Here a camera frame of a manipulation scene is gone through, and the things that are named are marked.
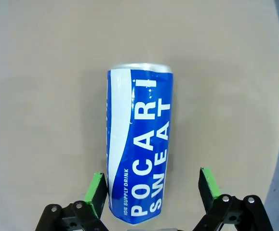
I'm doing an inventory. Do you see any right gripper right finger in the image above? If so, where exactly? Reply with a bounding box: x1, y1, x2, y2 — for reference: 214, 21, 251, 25
192, 167, 279, 231

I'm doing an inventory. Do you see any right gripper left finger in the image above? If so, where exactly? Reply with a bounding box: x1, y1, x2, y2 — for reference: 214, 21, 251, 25
34, 172, 111, 231

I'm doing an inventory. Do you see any blue Pocari Sweat can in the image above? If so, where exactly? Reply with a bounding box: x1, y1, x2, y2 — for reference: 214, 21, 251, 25
105, 62, 173, 226

